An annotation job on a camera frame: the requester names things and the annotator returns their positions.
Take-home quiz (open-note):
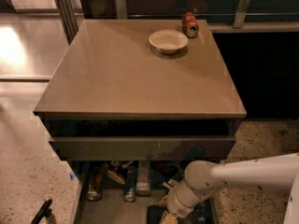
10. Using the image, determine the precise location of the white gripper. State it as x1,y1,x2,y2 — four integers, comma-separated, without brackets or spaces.
158,184,202,224

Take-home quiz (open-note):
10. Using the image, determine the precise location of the green and yellow sponge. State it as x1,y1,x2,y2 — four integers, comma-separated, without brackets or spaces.
147,205,166,224

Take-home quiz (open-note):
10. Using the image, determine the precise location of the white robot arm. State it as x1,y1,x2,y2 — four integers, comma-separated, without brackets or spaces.
159,153,299,224

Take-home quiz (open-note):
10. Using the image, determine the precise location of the open middle drawer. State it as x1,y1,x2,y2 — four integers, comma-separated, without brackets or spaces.
68,160,220,224

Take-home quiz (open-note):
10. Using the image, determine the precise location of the grey drawer cabinet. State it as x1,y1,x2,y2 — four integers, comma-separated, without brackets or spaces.
34,20,246,161

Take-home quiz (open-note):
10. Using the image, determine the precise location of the dark blue snack bag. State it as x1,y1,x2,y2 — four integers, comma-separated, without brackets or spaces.
150,161,184,189

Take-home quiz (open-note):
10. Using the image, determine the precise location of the dark glass bottle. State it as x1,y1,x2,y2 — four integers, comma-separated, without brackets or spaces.
123,166,136,203

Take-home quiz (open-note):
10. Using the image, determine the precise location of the clear plastic bottle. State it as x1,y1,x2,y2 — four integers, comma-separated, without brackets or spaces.
136,161,151,196

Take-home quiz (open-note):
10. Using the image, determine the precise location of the gold foil snack packet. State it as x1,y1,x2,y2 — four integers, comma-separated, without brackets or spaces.
107,170,125,185

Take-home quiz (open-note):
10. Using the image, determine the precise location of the brown glass bottle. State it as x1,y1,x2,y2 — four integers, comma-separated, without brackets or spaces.
87,163,108,202

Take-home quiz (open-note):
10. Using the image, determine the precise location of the blue tape piece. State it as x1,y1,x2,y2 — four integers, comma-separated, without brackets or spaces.
69,173,77,180

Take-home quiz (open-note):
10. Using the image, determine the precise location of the black object on floor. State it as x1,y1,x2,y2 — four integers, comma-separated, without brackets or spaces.
30,199,52,224

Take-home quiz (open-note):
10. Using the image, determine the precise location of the white paper bowl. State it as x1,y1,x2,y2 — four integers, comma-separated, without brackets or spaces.
149,30,188,54

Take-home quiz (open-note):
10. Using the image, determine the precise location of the orange soda can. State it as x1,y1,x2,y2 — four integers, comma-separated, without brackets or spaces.
182,12,199,38

